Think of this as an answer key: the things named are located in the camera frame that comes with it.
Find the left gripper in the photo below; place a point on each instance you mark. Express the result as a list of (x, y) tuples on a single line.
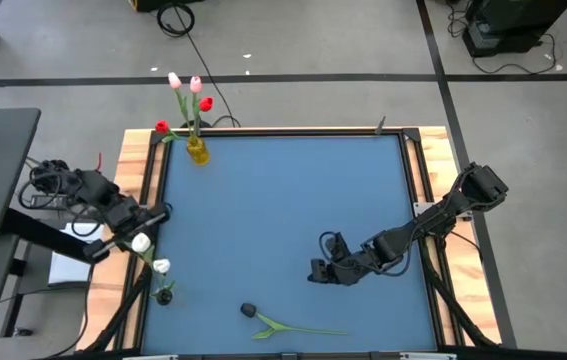
[(123, 215)]

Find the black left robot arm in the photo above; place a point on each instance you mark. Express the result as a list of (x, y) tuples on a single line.
[(93, 187)]

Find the yellow glass vase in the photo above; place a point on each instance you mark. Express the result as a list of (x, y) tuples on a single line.
[(198, 152)]

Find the white artificial tulip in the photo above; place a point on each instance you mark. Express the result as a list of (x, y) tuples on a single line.
[(161, 265), (140, 242)]

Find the red artificial tulip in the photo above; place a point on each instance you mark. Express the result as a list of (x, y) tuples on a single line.
[(205, 104), (162, 126)]

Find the black aluminium table frame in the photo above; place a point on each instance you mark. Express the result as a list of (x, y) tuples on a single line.
[(288, 132)]

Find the black equipment case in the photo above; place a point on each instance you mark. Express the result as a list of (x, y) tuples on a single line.
[(513, 20)]

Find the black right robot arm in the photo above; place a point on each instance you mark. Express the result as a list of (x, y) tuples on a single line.
[(433, 218)]

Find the clear glass vase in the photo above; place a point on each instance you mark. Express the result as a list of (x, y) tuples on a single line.
[(164, 298)]

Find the pink artificial tulip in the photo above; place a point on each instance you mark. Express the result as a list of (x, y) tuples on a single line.
[(174, 80), (196, 84)]

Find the white paper sheet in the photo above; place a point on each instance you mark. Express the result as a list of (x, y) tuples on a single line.
[(65, 270)]

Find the black artificial tulip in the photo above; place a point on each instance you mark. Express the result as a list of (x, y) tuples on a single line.
[(248, 310)]

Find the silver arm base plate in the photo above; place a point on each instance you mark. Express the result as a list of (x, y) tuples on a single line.
[(420, 207)]

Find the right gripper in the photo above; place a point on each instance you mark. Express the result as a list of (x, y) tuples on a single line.
[(358, 265)]

